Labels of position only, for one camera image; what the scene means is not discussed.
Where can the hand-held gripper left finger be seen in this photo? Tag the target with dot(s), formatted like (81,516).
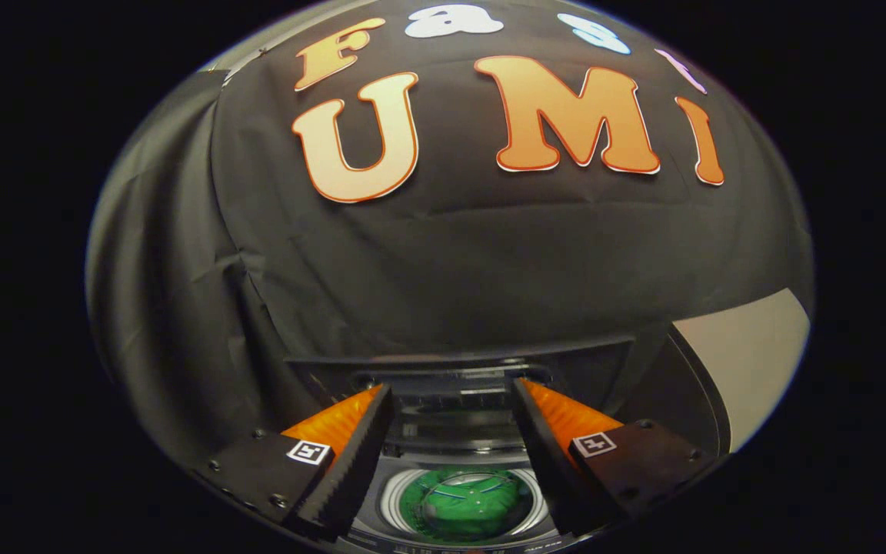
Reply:
(358,462)

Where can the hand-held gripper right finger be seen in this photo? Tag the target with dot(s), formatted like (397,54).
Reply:
(547,462)

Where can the dark washing machine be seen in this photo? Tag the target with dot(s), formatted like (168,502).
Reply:
(451,431)

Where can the black backdrop cloth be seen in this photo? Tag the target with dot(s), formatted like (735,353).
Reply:
(451,261)

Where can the green polo shirt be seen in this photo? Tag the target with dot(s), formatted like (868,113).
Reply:
(481,508)

